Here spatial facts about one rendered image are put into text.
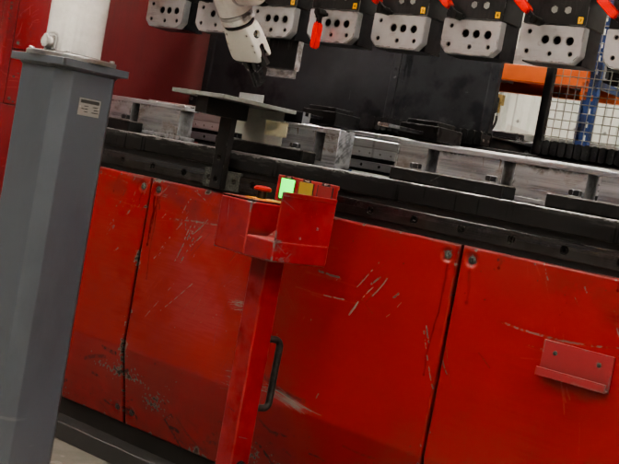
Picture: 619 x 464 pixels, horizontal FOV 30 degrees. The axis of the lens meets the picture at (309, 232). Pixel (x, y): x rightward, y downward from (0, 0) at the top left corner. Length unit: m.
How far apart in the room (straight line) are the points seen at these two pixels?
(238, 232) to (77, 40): 0.52
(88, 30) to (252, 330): 0.72
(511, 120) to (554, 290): 5.22
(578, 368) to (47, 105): 1.19
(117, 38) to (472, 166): 1.51
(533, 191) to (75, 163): 0.97
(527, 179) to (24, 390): 1.15
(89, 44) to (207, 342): 0.83
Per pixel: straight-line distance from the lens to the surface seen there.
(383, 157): 3.04
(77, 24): 2.48
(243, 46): 2.86
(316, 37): 2.83
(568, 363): 2.30
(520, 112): 7.50
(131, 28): 3.75
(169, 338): 2.98
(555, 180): 2.47
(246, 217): 2.48
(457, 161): 2.60
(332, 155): 2.81
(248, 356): 2.53
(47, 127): 2.44
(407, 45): 2.70
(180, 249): 2.96
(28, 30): 3.52
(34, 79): 2.49
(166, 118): 3.22
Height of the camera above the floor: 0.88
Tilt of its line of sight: 3 degrees down
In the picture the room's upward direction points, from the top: 10 degrees clockwise
